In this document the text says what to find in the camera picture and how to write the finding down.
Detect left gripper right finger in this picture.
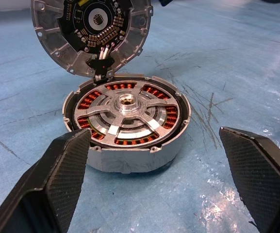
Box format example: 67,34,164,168
218,126,280,233

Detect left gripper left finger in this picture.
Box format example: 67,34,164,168
0,128,92,233

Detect motor housing with copper windings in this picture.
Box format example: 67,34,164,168
62,72,192,174

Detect motor cover with circuit board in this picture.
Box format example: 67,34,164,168
30,0,154,79

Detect blue plastic table cover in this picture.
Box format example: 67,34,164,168
0,0,280,233

